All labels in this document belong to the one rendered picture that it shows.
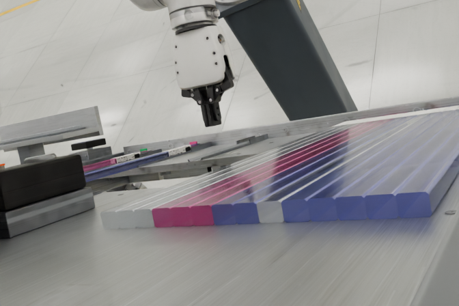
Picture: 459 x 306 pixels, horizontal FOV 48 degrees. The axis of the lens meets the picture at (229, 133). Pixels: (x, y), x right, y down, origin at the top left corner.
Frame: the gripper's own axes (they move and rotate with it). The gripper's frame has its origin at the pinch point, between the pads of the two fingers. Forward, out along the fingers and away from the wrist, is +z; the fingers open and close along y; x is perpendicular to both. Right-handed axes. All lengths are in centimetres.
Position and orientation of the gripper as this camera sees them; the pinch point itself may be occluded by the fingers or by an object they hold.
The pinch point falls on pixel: (211, 115)
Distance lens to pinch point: 91.5
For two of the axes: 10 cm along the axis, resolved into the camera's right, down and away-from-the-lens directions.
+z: 1.8, 9.8, 0.5
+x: -5.1, 1.4, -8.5
